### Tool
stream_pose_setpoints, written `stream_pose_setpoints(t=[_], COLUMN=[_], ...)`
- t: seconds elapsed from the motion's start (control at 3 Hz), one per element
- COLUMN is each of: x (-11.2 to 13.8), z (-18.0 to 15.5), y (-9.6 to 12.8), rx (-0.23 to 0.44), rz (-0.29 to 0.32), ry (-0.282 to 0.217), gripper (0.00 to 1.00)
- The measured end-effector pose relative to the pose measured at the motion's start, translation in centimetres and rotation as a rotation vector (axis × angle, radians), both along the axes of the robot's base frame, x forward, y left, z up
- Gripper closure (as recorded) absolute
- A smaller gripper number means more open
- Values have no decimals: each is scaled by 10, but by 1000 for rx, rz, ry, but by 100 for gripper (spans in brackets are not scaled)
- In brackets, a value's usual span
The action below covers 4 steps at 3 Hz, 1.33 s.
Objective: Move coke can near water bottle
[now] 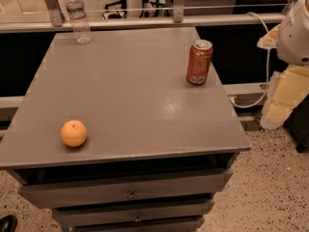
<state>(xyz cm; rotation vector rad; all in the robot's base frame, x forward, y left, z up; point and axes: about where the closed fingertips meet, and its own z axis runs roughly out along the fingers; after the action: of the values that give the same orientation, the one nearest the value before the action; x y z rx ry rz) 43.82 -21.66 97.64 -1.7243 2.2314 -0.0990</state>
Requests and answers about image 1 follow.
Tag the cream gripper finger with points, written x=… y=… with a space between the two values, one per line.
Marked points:
x=269 y=40
x=285 y=92

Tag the red coke can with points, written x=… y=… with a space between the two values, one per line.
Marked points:
x=199 y=62

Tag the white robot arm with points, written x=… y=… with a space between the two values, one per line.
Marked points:
x=293 y=36

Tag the clear plastic water bottle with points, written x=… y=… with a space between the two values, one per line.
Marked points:
x=79 y=20

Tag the grey drawer cabinet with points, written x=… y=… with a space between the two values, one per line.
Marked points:
x=143 y=118

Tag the black office chair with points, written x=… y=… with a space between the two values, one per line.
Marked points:
x=116 y=9

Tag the middle grey drawer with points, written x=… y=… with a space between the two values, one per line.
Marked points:
x=135 y=212

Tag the grey drawer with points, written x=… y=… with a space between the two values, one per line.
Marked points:
x=174 y=224
x=128 y=188
x=135 y=212

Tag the bottom grey drawer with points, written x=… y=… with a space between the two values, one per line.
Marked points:
x=174 y=224

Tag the orange fruit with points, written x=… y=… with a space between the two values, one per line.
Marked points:
x=74 y=133

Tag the top grey drawer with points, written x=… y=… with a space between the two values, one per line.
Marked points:
x=128 y=188

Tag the black shoe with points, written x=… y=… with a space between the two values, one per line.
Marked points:
x=8 y=223

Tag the metal railing frame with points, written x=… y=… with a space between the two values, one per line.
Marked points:
x=52 y=16

